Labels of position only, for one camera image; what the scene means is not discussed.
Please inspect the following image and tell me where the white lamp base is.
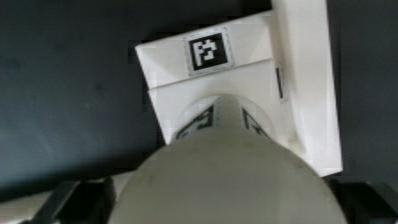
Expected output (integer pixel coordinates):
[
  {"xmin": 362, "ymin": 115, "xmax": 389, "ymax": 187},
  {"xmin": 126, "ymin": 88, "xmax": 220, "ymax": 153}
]
[{"xmin": 135, "ymin": 11, "xmax": 294, "ymax": 144}]

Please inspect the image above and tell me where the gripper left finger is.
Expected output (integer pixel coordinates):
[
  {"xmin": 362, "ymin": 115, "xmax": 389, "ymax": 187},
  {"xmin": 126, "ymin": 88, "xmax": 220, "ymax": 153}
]
[{"xmin": 23, "ymin": 178, "xmax": 115, "ymax": 224}]

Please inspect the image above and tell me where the white U-shaped fence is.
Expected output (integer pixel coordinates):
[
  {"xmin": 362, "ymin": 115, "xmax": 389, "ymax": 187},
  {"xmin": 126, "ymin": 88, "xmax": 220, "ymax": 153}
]
[{"xmin": 271, "ymin": 0, "xmax": 342, "ymax": 176}]

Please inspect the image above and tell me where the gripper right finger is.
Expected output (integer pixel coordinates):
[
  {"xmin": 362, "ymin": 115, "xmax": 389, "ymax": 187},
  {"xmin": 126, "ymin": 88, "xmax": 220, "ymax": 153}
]
[{"xmin": 325, "ymin": 176, "xmax": 398, "ymax": 224}]

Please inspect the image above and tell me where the white lamp bulb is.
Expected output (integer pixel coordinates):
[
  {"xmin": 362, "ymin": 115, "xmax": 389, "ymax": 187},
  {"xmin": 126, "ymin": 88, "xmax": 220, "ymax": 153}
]
[{"xmin": 108, "ymin": 95, "xmax": 348, "ymax": 224}]

